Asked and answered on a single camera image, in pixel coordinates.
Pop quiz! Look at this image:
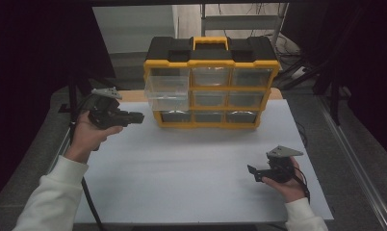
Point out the black metal stand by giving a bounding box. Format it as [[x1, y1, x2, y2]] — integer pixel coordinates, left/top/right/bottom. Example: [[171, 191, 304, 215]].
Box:
[[279, 57, 345, 127], [57, 71, 120, 127]]

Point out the grid of closed clear bins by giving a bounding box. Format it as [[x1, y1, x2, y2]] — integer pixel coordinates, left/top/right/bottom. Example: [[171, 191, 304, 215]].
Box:
[[149, 66, 274, 124]]

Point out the clear plastic organizer drawer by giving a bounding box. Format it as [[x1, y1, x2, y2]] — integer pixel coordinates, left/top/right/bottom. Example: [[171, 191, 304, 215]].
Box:
[[143, 75, 192, 112]]

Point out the grey metal shelf frame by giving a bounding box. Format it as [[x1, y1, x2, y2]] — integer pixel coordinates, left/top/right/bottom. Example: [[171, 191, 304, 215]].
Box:
[[200, 3, 290, 39]]

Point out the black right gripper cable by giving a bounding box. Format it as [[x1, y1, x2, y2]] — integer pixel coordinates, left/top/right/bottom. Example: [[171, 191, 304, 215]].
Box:
[[292, 166, 312, 204]]

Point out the bundle of dark floor cables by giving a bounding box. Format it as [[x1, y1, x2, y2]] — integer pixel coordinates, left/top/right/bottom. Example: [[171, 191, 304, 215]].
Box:
[[272, 32, 313, 66]]

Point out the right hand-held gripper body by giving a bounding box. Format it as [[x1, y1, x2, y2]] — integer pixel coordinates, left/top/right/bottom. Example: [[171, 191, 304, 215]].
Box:
[[255, 145, 304, 184]]

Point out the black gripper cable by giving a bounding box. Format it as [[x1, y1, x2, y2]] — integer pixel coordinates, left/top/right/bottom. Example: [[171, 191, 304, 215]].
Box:
[[80, 177, 105, 231], [292, 166, 312, 204]]

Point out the wooden table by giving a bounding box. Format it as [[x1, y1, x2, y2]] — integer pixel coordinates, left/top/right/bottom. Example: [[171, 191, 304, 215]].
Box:
[[116, 87, 284, 104]]

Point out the white table cover sheet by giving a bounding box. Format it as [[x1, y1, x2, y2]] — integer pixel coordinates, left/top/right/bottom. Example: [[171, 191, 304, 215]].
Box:
[[73, 99, 335, 225]]

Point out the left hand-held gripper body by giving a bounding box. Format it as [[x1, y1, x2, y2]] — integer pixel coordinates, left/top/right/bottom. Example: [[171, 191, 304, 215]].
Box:
[[87, 87, 131, 131]]

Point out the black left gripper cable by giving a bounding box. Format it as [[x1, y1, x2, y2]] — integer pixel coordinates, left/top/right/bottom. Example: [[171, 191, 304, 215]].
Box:
[[80, 177, 105, 231]]

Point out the person's right hand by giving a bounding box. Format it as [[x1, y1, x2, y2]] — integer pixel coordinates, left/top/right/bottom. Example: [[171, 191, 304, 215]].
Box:
[[261, 156, 307, 204]]

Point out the person's left hand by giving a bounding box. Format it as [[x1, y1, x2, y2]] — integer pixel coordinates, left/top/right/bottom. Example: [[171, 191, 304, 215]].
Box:
[[64, 110, 124, 165]]

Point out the dark curtain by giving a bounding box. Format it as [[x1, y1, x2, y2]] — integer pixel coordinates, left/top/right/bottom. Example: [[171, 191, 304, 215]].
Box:
[[0, 0, 116, 206], [280, 0, 387, 163]]

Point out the aluminium floor rail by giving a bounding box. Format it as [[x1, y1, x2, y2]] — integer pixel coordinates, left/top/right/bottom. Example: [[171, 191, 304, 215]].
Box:
[[18, 126, 72, 231], [316, 95, 387, 231]]

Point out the yellow black drawer organizer cabinet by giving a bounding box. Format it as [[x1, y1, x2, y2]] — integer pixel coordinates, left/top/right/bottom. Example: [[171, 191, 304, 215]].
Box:
[[142, 36, 281, 130]]

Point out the white power strip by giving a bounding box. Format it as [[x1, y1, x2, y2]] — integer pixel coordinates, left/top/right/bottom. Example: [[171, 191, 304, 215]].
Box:
[[290, 65, 307, 80]]

